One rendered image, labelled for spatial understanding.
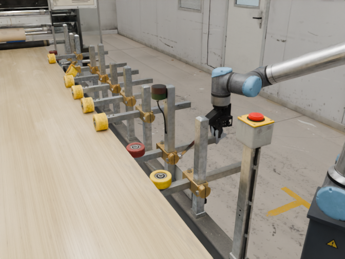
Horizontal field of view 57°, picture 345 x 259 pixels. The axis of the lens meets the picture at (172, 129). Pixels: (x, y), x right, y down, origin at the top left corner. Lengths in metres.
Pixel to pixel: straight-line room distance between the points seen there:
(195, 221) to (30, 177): 0.64
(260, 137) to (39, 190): 0.76
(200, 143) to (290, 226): 1.45
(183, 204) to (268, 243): 1.03
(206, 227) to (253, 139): 0.53
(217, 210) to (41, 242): 1.66
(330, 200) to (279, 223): 1.12
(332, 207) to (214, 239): 0.47
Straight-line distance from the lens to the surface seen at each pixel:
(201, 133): 1.10
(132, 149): 1.35
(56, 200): 1.13
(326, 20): 4.06
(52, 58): 2.93
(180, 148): 1.47
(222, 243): 1.22
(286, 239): 2.35
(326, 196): 1.37
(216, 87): 1.44
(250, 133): 0.85
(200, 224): 1.28
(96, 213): 1.04
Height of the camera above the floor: 1.56
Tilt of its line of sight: 25 degrees down
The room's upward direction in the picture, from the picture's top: straight up
